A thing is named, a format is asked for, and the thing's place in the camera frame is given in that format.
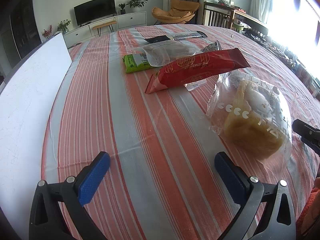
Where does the bread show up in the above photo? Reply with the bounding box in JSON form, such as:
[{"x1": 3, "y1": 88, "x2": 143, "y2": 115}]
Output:
[{"x1": 207, "y1": 70, "x2": 292, "y2": 170}]

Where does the red snack packet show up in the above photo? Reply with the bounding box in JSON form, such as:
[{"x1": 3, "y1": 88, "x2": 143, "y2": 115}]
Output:
[{"x1": 145, "y1": 48, "x2": 250, "y2": 94}]

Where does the long black snack packet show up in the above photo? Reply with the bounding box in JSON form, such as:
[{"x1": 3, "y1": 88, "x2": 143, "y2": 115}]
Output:
[{"x1": 145, "y1": 31, "x2": 207, "y2": 43}]

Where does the hawthorn strips clear bag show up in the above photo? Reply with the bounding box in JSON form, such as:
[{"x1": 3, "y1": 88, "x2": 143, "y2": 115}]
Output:
[{"x1": 133, "y1": 40, "x2": 201, "y2": 67}]

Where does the green snack packet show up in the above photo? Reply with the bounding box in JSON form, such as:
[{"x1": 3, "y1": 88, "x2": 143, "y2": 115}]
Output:
[{"x1": 123, "y1": 53, "x2": 153, "y2": 74}]

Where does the orange fuzzy garment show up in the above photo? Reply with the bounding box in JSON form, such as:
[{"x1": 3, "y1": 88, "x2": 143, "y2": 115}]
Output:
[{"x1": 296, "y1": 177, "x2": 320, "y2": 237}]

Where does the silver triangular snack packet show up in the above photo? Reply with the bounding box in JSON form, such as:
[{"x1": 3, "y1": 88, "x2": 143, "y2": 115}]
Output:
[{"x1": 202, "y1": 41, "x2": 221, "y2": 53}]

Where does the striped pink grey tablecloth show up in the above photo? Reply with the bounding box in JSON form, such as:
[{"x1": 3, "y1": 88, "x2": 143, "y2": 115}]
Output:
[{"x1": 41, "y1": 25, "x2": 319, "y2": 239}]

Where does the dark wooden side table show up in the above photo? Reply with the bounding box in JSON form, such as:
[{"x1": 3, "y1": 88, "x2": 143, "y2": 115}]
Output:
[{"x1": 203, "y1": 2, "x2": 268, "y2": 36}]

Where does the orange lounge chair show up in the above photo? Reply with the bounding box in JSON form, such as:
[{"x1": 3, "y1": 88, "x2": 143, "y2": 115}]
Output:
[{"x1": 151, "y1": 0, "x2": 200, "y2": 24}]

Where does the red flower vase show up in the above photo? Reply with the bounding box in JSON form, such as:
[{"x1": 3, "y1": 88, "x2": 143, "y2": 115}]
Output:
[{"x1": 42, "y1": 24, "x2": 53, "y2": 39}]

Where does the white tv cabinet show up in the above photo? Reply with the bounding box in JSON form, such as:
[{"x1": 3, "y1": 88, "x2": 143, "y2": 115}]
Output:
[{"x1": 63, "y1": 11, "x2": 147, "y2": 48}]

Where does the wooden stool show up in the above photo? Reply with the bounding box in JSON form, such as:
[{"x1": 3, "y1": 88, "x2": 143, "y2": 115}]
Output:
[{"x1": 92, "y1": 21, "x2": 117, "y2": 37}]

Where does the green potted plant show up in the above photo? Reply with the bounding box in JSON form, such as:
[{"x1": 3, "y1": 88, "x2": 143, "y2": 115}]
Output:
[{"x1": 126, "y1": 0, "x2": 148, "y2": 12}]

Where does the black television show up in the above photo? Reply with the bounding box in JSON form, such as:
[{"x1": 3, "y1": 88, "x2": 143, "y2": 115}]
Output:
[{"x1": 74, "y1": 0, "x2": 116, "y2": 25}]

